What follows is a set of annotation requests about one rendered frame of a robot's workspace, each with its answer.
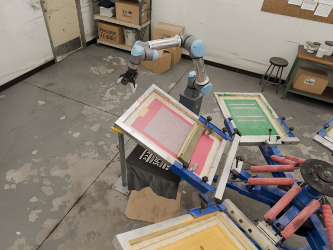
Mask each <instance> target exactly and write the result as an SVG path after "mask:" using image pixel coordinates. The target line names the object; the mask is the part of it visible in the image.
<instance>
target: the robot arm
mask: <svg viewBox="0 0 333 250"><path fill-rule="evenodd" d="M174 47H177V48H184V49H186V50H187V51H188V52H189V55H190V58H191V59H192V60H193V64H194V68H195V71H192V72H190V73H189V76H188V82H187V87H186V89H185V91H184V94H185V95H186V96H187V97H189V98H197V97H199V95H200V93H202V94H207V93H209V92H210V91H211V89H212V84H211V83H210V82H209V78H208V77H207V76H206V71H205V65H204V59H203V56H204V54H205V51H206V44H205V43H204V42H203V41H202V40H199V39H198V38H196V37H195V36H193V35H190V34H181V35H176V36H175V37H171V38H165V39H159V40H153V41H147V42H142V41H136V42H135V44H134V46H133V48H132V51H131V55H130V58H129V62H128V69H129V70H128V71H126V73H124V74H122V75H121V76H120V77H119V79H118V81H117V83H119V82H121V83H122V84H124V85H127V83H128V82H131V84H130V85H131V87H132V92H133V93H135V89H136V87H137V84H135V80H134V79H136V78H137V76H138V72H137V69H138V67H139V64H140V61H155V60H157V58H158V51H157V50H163V49H168V48H174ZM136 73H137V74H136Z"/></svg>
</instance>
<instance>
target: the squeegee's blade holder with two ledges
mask: <svg viewBox="0 0 333 250"><path fill-rule="evenodd" d="M197 128H198V125H197V126H196V127H195V129H194V130H193V132H192V134H191V136H190V138H189V139H188V141H187V143H186V145H185V147H184V149H183V151H182V153H181V154H184V152H185V150H186V148H187V146H188V144H189V143H190V141H191V139H192V137H193V135H194V133H195V132H196V130H197Z"/></svg>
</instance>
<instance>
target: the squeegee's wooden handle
mask: <svg viewBox="0 0 333 250"><path fill-rule="evenodd" d="M197 125H198V128H197V130H196V132H195V133H194V135H193V137H192V139H191V141H190V143H189V144H188V146H187V148H186V150H185V152H184V154H180V156H179V157H178V159H179V160H180V161H181V162H182V163H184V162H188V160H189V158H190V156H191V154H192V152H193V150H194V148H195V147H196V145H197V143H198V141H199V139H200V137H201V135H202V133H203V131H204V129H203V128H202V127H201V126H200V125H199V124H197Z"/></svg>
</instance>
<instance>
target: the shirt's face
mask: <svg viewBox="0 0 333 250"><path fill-rule="evenodd" d="M144 150H145V148H144V147H142V146H141V145H139V144H138V145H137V146H136V147H135V149H134V150H133V151H132V152H131V154H130V155H129V156H128V158H127V159H126V161H128V162H130V163H133V164H135V165H138V166H140V167H142V168H145V169H147V170H150V171H152V172H154V173H157V174H159V175H162V176H164V177H166V178H169V179H171V180H174V181H176V182H178V183H179V182H180V180H181V177H180V176H178V175H177V174H175V173H174V172H173V171H171V170H170V169H169V170H166V169H163V168H161V167H158V166H156V165H153V164H151V163H148V162H146V161H143V160H141V159H139V157H140V156H141V154H142V153H143V152H144Z"/></svg>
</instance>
